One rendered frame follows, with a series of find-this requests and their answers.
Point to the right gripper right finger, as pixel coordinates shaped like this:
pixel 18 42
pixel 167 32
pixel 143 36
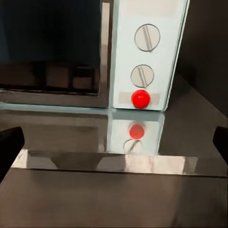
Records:
pixel 220 141

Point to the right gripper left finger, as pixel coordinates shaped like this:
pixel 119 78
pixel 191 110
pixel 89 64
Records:
pixel 11 142

